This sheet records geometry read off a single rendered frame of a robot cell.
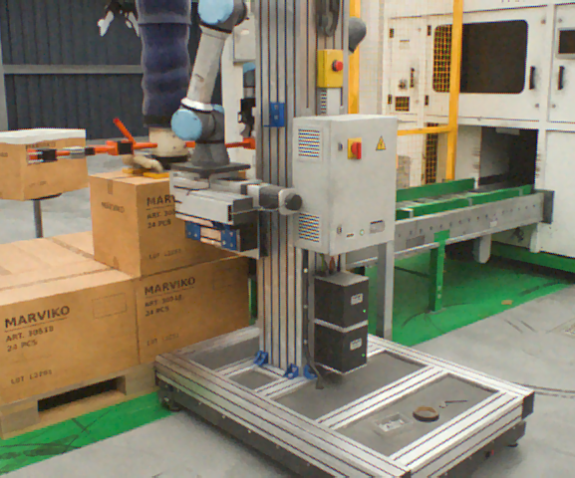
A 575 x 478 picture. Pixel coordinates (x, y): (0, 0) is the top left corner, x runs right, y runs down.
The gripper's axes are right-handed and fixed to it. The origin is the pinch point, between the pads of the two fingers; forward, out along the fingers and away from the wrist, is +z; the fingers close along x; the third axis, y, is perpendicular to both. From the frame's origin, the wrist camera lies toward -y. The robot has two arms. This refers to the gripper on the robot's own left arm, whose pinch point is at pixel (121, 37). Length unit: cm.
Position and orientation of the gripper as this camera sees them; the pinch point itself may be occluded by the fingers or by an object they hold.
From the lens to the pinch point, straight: 271.7
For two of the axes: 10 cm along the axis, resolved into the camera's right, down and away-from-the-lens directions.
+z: 0.1, 9.8, 2.2
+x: -7.3, 1.5, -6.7
